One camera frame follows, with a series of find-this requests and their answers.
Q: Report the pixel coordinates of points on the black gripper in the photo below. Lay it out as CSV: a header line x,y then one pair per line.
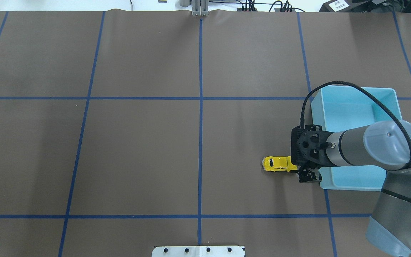
x,y
308,175

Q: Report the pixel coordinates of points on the yellow beetle toy car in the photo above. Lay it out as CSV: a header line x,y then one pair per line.
x,y
278,163

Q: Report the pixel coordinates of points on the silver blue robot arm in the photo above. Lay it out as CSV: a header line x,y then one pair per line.
x,y
389,228

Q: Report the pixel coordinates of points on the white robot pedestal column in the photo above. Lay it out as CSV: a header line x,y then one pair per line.
x,y
199,251

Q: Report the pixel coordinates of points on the aluminium frame post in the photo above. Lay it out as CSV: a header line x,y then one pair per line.
x,y
200,7

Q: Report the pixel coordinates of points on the light blue plastic bin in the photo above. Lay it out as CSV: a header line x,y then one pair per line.
x,y
370,142

